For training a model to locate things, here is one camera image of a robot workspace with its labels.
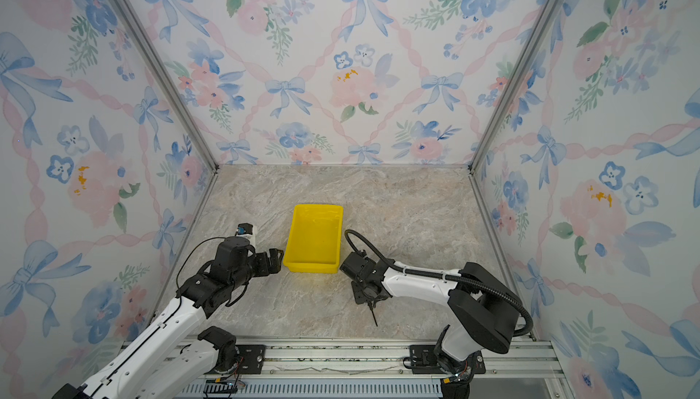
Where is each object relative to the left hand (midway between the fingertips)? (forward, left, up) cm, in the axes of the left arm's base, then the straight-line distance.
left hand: (270, 251), depth 81 cm
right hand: (-7, -27, -13) cm, 31 cm away
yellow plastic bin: (+8, -12, -6) cm, 15 cm away
